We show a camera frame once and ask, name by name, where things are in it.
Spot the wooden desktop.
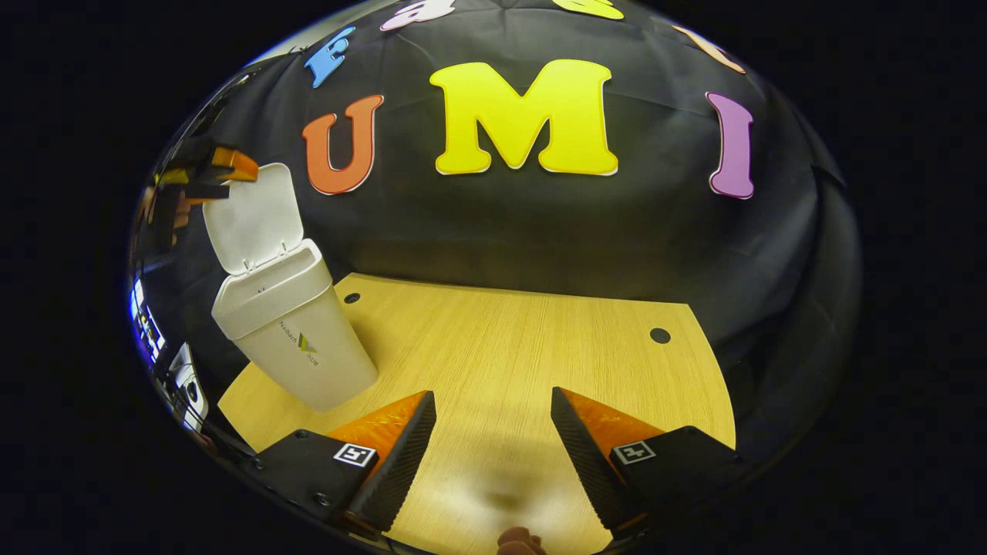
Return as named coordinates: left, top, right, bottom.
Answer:
left=217, top=272, right=737, bottom=555

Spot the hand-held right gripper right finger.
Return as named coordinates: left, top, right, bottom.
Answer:
left=551, top=387, right=747, bottom=533

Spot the black backdrop cloth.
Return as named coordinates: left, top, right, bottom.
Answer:
left=131, top=0, right=863, bottom=463

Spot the white desktop garbage bin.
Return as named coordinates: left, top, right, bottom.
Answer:
left=202, top=163, right=380, bottom=412

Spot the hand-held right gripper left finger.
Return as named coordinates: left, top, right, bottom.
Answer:
left=247, top=390, right=437, bottom=534

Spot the white computer desk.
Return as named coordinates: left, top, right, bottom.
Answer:
left=166, top=341, right=209, bottom=432

